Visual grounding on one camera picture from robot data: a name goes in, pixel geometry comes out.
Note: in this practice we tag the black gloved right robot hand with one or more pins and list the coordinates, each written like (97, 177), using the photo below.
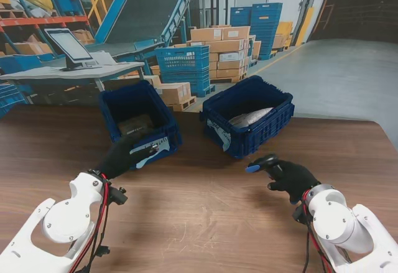
(295, 176)

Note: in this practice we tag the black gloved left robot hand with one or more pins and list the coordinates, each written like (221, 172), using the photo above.
(121, 158)

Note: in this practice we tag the small cardboard box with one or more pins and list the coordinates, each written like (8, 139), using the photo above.
(136, 128)

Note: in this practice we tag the black and blue barcode scanner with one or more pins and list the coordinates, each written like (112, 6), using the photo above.
(264, 162)

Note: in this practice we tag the white padded mailer bag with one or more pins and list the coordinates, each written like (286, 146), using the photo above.
(252, 116)

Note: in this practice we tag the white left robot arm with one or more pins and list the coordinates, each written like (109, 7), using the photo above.
(53, 226)

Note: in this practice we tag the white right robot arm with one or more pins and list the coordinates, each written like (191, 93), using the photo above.
(342, 223)

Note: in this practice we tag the paper label boxed parcels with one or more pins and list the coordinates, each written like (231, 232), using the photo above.
(161, 144)

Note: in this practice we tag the blue bin labelled bagged parcels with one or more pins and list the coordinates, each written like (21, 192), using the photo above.
(270, 127)

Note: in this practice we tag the blue bin labelled boxed parcels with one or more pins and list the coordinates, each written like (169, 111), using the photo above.
(168, 123)

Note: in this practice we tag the paper label bagged parcels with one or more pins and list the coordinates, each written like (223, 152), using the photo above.
(224, 136)

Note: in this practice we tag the printed warehouse backdrop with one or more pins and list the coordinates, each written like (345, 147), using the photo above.
(186, 21)

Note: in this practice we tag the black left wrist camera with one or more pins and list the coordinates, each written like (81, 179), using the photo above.
(119, 196)

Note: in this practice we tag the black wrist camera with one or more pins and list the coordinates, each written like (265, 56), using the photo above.
(300, 214)
(119, 196)

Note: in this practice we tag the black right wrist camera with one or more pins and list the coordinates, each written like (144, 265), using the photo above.
(300, 214)

